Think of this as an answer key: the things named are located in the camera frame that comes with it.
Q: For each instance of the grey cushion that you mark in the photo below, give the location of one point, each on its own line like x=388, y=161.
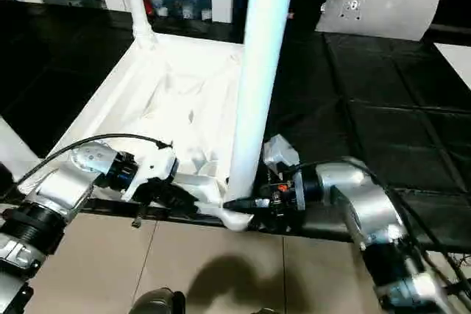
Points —
x=397, y=9

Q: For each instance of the white plastic table top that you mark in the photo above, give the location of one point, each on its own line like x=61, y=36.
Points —
x=129, y=82

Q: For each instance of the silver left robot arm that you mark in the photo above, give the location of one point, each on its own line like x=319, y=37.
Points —
x=59, y=189

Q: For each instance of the small red bottle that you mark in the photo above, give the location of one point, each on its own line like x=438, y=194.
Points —
x=148, y=3

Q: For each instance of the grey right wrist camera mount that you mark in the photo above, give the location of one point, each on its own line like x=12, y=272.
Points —
x=279, y=152

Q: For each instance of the white flat board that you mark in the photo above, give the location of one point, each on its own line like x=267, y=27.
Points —
x=456, y=60

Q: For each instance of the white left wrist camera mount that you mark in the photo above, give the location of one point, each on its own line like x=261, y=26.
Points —
x=158, y=167

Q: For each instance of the black work mat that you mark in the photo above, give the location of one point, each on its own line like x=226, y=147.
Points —
x=368, y=89

